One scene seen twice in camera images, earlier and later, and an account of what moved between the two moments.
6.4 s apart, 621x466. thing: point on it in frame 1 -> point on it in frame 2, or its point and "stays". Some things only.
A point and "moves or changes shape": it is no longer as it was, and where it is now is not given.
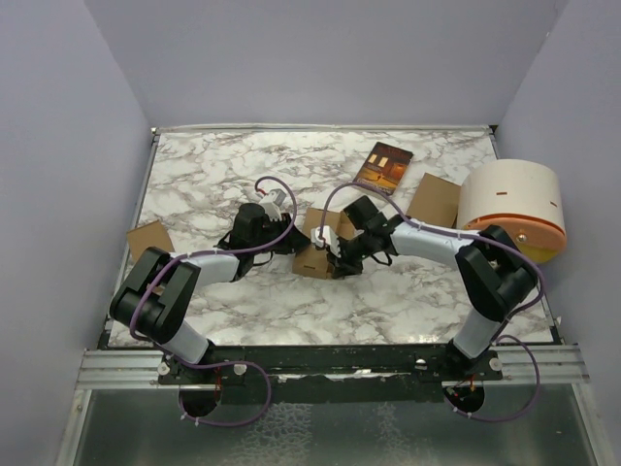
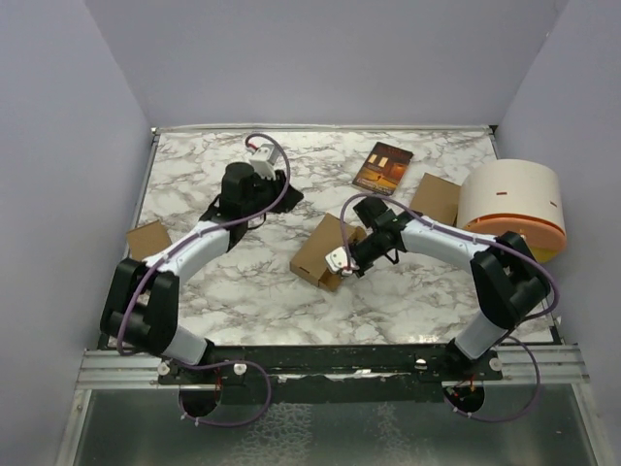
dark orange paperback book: x=383 y=167 stays
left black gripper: x=293 y=242 -> x=290 y=197
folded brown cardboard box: x=436 y=201 stays
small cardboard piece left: x=149 y=235 stays
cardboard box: x=310 y=261 moves or changes shape
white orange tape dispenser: x=522 y=198 stays
